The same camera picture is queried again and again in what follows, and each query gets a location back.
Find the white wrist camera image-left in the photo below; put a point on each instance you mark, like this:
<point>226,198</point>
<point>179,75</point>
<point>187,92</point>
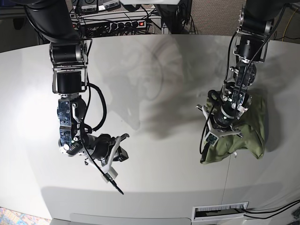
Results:
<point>109,174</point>

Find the black power strip red switch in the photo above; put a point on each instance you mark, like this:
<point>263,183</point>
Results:
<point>135,25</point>

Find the white cable grommet tray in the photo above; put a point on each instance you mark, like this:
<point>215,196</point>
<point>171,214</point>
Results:
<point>218,212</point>

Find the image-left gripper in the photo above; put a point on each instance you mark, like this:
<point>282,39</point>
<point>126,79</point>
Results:
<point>107,151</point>

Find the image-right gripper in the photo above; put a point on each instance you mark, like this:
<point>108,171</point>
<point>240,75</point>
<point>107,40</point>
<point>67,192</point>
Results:
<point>222,124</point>

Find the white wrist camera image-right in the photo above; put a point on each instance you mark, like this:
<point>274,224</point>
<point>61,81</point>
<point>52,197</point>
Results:
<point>211,138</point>

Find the white shelf with equipment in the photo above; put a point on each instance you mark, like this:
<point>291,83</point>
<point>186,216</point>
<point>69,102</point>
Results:
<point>92,18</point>

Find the black camera cable image-left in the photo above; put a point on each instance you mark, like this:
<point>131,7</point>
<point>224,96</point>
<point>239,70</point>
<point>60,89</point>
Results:
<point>91,141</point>

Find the black camera cable image-right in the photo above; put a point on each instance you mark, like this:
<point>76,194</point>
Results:
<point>215,100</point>

